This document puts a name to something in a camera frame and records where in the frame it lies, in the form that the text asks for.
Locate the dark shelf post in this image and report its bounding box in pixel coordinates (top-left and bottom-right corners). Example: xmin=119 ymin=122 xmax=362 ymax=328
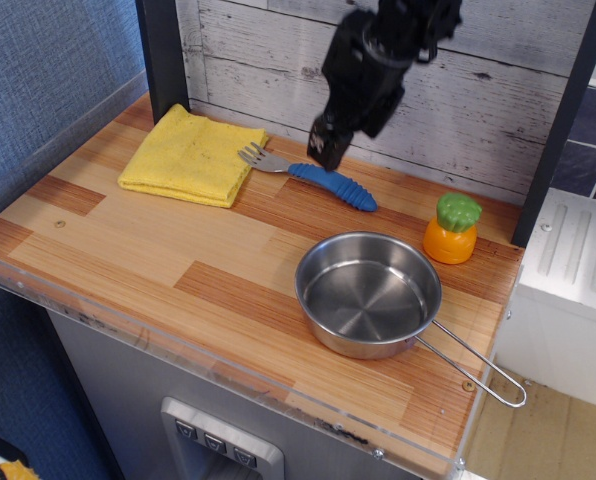
xmin=511 ymin=1 xmax=596 ymax=248
xmin=135 ymin=0 xmax=189 ymax=124

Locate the small steel pan wire handle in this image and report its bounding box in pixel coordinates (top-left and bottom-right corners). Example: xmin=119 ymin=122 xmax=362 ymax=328
xmin=294 ymin=231 xmax=527 ymax=408

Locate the white ribbed cabinet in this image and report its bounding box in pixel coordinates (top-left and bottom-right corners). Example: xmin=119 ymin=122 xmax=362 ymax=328
xmin=495 ymin=189 xmax=596 ymax=405

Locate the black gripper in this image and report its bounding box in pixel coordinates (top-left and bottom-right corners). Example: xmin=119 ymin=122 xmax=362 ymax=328
xmin=307 ymin=7 xmax=418 ymax=172

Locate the orange toy carrot green top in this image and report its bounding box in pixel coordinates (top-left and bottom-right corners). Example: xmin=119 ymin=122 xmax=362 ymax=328
xmin=423 ymin=192 xmax=482 ymax=265

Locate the dark right shelf post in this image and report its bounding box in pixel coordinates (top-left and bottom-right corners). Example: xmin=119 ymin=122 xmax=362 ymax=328
xmin=511 ymin=1 xmax=596 ymax=248

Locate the dark left shelf post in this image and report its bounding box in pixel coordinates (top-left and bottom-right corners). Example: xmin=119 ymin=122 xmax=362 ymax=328
xmin=135 ymin=0 xmax=189 ymax=124

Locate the yellow object bottom left corner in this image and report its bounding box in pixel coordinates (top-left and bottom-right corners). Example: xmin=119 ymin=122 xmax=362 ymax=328
xmin=0 ymin=461 xmax=40 ymax=480

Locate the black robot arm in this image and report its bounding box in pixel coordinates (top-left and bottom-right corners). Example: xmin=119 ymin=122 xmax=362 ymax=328
xmin=307 ymin=1 xmax=462 ymax=171

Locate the silver dispenser panel with buttons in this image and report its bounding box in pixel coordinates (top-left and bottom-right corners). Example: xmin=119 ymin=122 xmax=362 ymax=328
xmin=161 ymin=397 xmax=285 ymax=479

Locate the yellow folded cloth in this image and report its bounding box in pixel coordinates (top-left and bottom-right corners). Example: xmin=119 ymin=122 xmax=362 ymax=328
xmin=117 ymin=104 xmax=268 ymax=208

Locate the blue handled metal fork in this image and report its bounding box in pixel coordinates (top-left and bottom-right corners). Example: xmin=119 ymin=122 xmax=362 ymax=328
xmin=238 ymin=142 xmax=378 ymax=212

